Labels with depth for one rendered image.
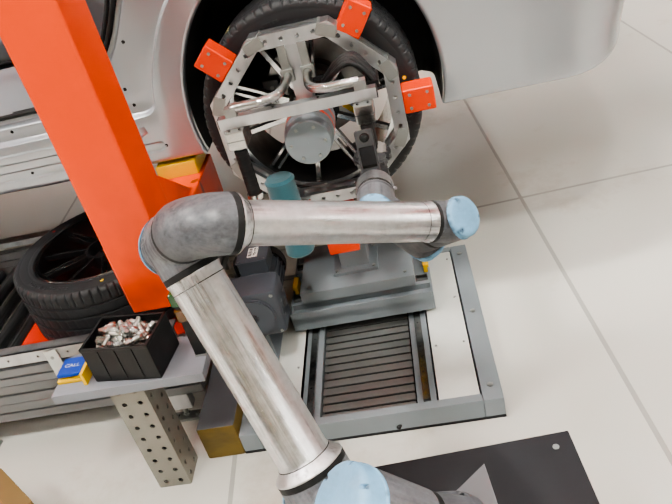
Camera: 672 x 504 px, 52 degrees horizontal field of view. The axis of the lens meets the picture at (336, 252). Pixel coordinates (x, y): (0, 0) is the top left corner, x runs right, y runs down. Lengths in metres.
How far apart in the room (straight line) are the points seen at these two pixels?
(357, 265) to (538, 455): 1.06
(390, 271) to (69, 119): 1.17
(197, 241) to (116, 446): 1.38
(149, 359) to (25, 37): 0.82
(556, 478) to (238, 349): 0.74
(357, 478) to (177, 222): 0.54
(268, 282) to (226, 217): 0.98
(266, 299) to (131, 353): 0.49
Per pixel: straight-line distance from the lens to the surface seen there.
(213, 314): 1.32
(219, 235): 1.21
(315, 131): 1.88
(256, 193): 1.89
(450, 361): 2.22
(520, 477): 1.62
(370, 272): 2.41
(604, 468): 2.02
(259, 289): 2.16
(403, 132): 2.04
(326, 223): 1.30
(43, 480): 2.55
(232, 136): 1.83
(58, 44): 1.75
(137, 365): 1.90
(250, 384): 1.34
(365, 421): 2.11
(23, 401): 2.56
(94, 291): 2.32
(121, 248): 1.94
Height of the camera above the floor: 1.57
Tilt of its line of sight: 32 degrees down
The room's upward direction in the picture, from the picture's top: 15 degrees counter-clockwise
